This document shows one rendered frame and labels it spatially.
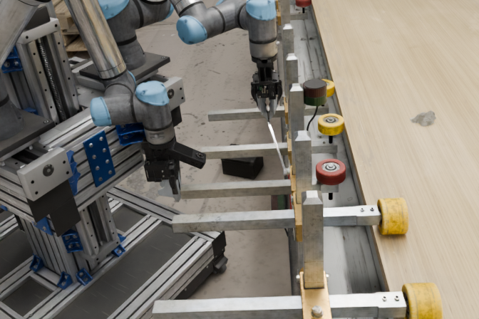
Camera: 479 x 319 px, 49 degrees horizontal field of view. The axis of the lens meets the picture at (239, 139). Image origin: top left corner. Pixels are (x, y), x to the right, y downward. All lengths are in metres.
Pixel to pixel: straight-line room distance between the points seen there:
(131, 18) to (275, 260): 1.27
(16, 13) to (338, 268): 1.05
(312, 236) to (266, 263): 1.51
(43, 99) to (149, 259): 0.85
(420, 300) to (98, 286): 1.46
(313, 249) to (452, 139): 0.75
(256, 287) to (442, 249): 1.25
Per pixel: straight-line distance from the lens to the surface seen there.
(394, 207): 1.19
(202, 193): 1.46
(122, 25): 1.76
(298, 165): 1.14
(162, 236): 2.33
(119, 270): 2.23
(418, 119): 1.65
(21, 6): 1.25
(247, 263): 2.44
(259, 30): 1.38
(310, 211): 0.89
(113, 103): 1.33
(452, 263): 1.20
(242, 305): 1.01
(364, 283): 1.51
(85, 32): 1.38
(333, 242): 1.62
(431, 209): 1.32
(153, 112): 1.31
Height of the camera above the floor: 1.73
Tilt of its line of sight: 32 degrees down
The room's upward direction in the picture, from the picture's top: 6 degrees counter-clockwise
